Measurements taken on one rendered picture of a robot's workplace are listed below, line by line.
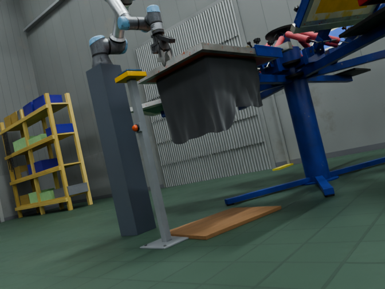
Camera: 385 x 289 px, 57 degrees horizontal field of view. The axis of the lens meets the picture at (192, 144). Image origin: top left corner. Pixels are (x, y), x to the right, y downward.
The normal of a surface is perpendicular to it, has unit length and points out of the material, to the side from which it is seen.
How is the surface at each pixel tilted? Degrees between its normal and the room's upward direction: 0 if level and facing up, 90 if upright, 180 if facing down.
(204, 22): 90
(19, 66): 90
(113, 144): 90
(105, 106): 90
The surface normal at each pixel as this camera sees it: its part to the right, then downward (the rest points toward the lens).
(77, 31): -0.62, 0.11
